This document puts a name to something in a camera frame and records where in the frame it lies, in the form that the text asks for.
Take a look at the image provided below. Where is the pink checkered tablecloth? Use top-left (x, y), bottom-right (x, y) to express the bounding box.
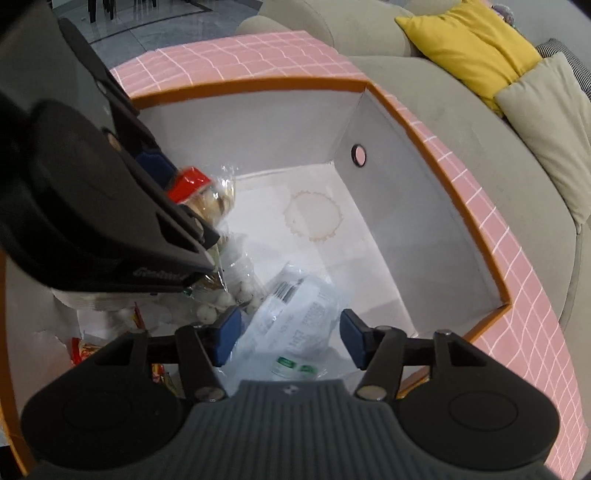
top-left (110, 30), bottom-right (589, 480)

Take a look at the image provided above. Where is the black chair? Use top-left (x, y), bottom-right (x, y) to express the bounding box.
top-left (86, 0), bottom-right (160, 14)

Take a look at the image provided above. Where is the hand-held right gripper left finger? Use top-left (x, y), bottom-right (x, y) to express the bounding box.
top-left (95, 306), bottom-right (244, 403)

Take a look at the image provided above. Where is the beige sofa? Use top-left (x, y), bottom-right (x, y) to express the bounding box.
top-left (233, 0), bottom-right (591, 333)

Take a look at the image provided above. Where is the yellow pillow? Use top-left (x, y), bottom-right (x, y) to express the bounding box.
top-left (394, 0), bottom-right (543, 116)

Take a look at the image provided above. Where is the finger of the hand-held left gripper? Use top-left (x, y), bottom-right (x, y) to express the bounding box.
top-left (131, 159), bottom-right (221, 268)
top-left (59, 17), bottom-right (177, 191)

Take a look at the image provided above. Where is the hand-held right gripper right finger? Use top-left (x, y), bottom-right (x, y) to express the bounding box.
top-left (339, 308), bottom-right (483, 401)

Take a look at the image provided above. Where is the beige pillow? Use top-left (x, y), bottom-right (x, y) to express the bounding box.
top-left (494, 51), bottom-right (591, 227)

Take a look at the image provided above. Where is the green white snack packet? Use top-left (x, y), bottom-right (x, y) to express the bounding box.
top-left (185, 231), bottom-right (264, 326)

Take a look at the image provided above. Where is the houndstooth pillow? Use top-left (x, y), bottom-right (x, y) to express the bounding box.
top-left (536, 38), bottom-right (591, 97)

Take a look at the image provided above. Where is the red orange chip packet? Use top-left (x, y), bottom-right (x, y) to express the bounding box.
top-left (69, 300), bottom-right (178, 400)

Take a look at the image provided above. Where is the orange cardboard box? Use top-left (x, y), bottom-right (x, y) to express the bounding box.
top-left (0, 76), bottom-right (513, 478)

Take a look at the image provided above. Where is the clear cookie packet red label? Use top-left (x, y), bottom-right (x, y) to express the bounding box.
top-left (166, 161), bottom-right (241, 236)

